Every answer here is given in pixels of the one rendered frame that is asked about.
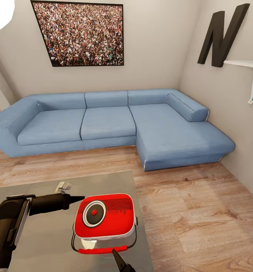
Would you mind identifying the radio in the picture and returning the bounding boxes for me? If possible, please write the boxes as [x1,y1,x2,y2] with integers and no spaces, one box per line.
[71,194,138,254]

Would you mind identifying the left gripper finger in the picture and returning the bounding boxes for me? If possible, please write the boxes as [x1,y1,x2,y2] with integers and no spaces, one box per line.
[69,196,85,204]

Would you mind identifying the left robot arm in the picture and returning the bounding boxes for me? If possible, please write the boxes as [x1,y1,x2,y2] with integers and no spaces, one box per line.
[0,182,85,272]

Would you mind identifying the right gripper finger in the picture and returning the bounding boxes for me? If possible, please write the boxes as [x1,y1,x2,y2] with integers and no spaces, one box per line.
[112,249,128,272]

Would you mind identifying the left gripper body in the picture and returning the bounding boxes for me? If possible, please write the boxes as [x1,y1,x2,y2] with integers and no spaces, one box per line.
[43,193,70,213]

